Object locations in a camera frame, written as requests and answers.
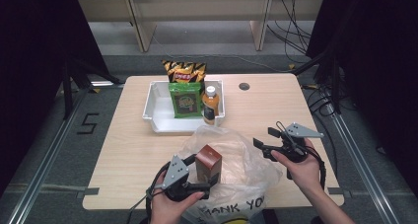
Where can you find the green snack packet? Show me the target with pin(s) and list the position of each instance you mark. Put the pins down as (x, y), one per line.
(185, 100)

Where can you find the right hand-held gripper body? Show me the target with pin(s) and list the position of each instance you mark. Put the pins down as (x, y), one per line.
(295, 148)

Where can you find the pale wooden desk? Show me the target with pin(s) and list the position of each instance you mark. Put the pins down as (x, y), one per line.
(197, 7)

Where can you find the black metal stand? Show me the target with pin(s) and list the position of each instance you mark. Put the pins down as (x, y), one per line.
(67, 92)
(333, 79)

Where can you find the metal floor rail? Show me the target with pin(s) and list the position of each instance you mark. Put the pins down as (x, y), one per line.
(364, 171)
(42, 171)

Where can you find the clear plastic bag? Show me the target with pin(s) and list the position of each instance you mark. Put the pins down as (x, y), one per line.
(243, 171)

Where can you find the yellow black chip bag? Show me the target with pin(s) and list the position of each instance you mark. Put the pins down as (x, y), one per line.
(184, 71)

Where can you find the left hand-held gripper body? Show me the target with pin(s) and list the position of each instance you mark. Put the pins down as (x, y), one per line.
(175, 178)

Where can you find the person's right hand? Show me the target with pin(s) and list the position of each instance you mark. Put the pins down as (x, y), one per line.
(305, 174)

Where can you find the grey floor tape strip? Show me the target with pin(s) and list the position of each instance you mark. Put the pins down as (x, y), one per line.
(49, 187)

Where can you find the orange drink bottle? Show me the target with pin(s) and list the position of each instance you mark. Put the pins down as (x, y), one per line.
(210, 105)

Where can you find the black curtain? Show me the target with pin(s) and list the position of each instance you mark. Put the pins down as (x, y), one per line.
(33, 53)
(378, 53)

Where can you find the dark round table grommet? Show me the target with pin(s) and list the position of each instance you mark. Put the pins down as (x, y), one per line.
(244, 86)

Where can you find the person's left hand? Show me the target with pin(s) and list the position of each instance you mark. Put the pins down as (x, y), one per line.
(167, 210)

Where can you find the white plastic tray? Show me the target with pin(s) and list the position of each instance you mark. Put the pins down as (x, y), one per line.
(161, 118)

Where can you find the brown snack box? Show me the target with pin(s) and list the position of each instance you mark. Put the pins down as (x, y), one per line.
(208, 164)

